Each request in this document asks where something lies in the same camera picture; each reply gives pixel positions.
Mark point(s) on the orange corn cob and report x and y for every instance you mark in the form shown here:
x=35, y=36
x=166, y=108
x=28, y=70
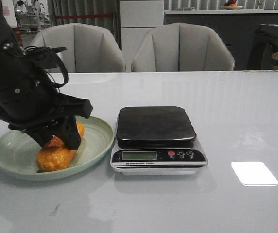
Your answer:
x=54, y=156

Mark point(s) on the red belt stanchion barrier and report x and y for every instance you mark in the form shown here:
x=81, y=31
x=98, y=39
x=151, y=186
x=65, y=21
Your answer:
x=105, y=20

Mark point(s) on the grey armchair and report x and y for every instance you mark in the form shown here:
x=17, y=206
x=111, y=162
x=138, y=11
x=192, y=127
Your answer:
x=90, y=49
x=180, y=47

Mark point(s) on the grey armchair left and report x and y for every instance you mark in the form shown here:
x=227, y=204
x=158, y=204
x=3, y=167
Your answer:
x=90, y=49

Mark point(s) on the fruit bowl on counter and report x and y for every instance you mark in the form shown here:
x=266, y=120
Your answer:
x=231, y=5

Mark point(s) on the grey curtain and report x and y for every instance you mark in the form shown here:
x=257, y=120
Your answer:
x=85, y=7

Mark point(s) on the black appliance box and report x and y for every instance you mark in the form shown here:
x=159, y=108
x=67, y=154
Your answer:
x=265, y=44

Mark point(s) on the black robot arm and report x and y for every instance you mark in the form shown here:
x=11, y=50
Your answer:
x=9, y=47

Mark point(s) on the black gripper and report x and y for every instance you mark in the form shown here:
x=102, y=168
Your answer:
x=31, y=101

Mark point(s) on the digital kitchen scale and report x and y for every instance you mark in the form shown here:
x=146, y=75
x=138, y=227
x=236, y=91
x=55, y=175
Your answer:
x=156, y=140

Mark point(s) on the dark counter cabinet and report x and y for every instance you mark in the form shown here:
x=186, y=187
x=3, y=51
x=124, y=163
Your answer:
x=236, y=28

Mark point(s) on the pale green plate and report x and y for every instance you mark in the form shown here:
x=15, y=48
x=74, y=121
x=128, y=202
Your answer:
x=18, y=152

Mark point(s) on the white drawer cabinet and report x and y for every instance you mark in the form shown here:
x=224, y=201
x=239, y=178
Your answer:
x=136, y=18

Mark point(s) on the grey armchair right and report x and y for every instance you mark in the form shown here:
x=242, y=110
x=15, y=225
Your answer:
x=180, y=47

